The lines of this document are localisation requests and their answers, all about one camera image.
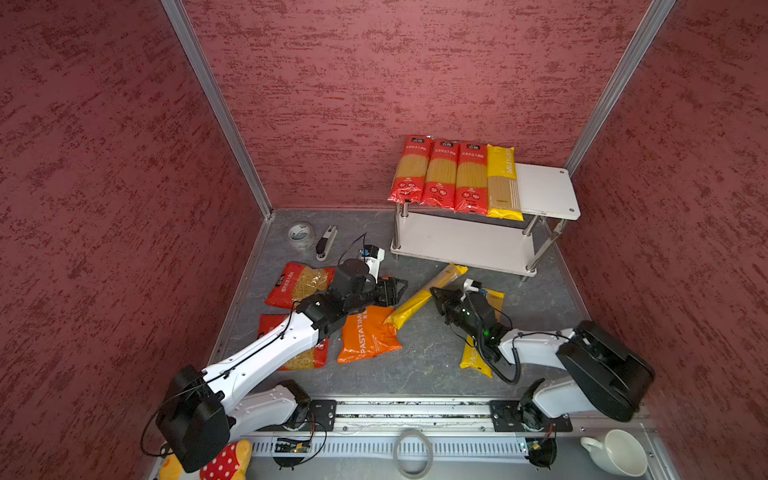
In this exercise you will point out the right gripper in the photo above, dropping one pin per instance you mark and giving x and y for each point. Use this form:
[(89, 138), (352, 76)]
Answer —
[(443, 303)]

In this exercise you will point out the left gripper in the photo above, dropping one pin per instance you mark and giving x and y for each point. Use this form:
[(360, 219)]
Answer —
[(387, 291)]

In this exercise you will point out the yellow spaghetti bag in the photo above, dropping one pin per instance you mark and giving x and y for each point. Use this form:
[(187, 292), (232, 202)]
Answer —
[(470, 357), (406, 311)]

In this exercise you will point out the yellow spaghetti bag crosswise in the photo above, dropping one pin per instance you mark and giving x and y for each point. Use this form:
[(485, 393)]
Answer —
[(502, 183)]

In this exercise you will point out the red spaghetti bag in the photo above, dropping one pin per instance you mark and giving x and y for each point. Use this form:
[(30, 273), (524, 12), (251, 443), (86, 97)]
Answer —
[(409, 180), (440, 180), (471, 194)]

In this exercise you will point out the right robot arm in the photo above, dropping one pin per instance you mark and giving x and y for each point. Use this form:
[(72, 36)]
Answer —
[(601, 373)]

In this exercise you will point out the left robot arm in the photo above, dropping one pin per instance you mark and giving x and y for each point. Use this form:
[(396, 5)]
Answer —
[(203, 410)]

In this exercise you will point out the white two-tier shelf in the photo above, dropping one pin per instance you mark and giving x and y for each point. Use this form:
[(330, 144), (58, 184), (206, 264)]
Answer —
[(548, 204)]

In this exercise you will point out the orange macaroni bag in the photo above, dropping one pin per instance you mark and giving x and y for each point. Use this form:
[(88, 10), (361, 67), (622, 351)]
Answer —
[(368, 335)]

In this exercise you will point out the black white stapler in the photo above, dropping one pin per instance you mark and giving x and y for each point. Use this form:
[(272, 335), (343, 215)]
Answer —
[(325, 243)]

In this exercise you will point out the red fusilli bag upper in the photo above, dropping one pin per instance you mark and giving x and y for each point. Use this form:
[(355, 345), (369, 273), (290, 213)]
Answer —
[(297, 282)]

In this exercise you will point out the red fusilli bag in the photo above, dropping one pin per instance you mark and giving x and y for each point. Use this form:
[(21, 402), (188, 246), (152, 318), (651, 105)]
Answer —
[(297, 282), (314, 358)]

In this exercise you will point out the red fusilli bag lower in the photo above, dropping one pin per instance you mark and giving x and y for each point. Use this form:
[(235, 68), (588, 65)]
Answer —
[(314, 358)]

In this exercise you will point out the clear packing tape roll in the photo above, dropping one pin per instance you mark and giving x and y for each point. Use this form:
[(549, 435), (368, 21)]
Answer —
[(301, 236)]

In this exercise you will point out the yellow plush toy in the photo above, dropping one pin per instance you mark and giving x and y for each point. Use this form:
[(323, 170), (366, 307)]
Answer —
[(231, 464)]

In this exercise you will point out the white ceramic cup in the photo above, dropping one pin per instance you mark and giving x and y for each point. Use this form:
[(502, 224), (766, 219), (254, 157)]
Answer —
[(617, 452)]

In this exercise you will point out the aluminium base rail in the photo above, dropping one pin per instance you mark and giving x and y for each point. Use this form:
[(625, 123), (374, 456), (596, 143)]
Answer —
[(417, 428)]

